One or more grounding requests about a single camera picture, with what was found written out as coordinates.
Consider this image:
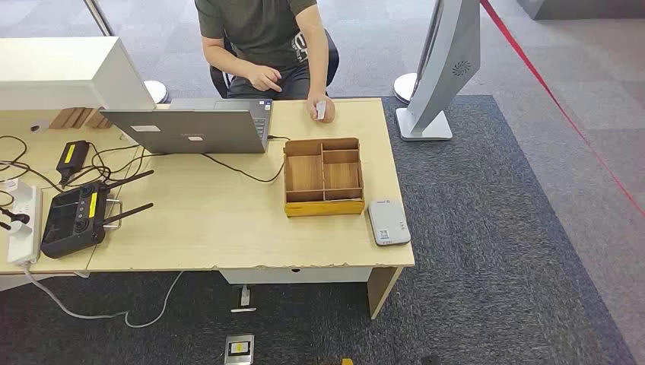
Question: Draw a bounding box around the metal pole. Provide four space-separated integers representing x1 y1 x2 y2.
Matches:
83 0 116 37

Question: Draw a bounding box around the person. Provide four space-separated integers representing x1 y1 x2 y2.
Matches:
194 0 340 125

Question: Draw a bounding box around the silver floor socket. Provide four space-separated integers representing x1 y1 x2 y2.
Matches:
224 334 256 365

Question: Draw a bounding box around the red barrier tape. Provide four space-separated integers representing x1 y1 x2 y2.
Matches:
478 0 645 220

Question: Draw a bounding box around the black remote controller with antennas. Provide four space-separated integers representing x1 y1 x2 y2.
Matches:
40 170 155 260

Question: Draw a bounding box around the white under-desk drawer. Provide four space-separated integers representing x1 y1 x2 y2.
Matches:
219 267 374 286

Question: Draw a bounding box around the black looped cable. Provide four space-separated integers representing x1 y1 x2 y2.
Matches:
0 135 64 195

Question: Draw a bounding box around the person's left hand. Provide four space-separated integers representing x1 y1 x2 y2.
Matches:
306 93 337 125

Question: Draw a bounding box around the round white post base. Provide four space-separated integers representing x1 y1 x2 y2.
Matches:
143 79 170 105
392 72 419 105

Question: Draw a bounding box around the white power cable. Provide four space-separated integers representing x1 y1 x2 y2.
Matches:
22 264 185 329

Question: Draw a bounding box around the dark grey floor rug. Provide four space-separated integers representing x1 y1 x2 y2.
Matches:
0 94 637 365

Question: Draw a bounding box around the grey card reader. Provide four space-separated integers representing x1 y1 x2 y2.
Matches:
367 199 411 247

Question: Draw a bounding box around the black laptop cable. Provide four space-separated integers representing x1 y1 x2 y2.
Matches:
200 134 292 184

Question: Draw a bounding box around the black power adapter yellow label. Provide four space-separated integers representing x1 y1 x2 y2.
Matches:
56 140 91 186

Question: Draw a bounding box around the grey kiosk stand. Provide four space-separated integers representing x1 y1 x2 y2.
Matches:
395 0 482 142

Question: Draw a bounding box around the floor plug outlet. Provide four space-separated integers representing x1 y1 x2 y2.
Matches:
230 284 257 314

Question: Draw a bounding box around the wooden organizer box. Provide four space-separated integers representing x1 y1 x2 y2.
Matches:
283 137 366 218

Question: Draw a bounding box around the black adapter cable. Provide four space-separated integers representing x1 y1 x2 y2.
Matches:
60 142 170 190

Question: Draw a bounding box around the person's right hand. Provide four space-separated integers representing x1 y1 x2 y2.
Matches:
245 64 284 94

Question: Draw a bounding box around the grey laptop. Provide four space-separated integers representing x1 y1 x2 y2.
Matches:
100 97 274 155

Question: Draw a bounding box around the grey platform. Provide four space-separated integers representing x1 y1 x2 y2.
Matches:
516 0 645 21

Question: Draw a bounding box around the white power strip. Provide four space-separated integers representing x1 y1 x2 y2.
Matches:
5 179 44 267

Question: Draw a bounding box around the light wood desk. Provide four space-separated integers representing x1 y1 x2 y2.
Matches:
0 97 416 321

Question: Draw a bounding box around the black plug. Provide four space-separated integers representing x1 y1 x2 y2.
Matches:
0 206 31 233

